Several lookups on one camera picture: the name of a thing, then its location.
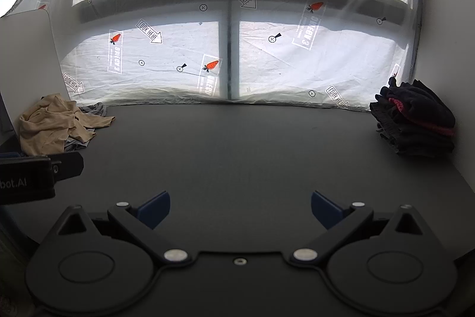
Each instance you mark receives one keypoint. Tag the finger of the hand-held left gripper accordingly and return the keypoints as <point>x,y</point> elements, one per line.
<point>68,165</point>

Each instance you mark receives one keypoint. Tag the black fleece garment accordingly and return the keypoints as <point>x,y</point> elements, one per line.
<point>426,105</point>

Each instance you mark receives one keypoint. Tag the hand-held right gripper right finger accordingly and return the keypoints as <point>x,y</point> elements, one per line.
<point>324,208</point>

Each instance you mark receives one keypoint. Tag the white flat board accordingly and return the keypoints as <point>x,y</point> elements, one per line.
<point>29,53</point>

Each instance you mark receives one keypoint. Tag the beige long-sleeve shirt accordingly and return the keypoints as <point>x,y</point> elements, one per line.
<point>48,124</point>

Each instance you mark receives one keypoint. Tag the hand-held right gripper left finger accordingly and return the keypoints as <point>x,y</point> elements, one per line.
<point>156,207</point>

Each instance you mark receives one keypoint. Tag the white printed sheet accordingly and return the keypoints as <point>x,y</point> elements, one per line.
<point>282,53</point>

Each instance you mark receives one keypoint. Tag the grey crumpled garment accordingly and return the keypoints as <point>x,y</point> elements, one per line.
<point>95,109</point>

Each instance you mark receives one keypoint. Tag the dark grey folded pants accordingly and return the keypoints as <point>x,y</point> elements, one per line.
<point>412,137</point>

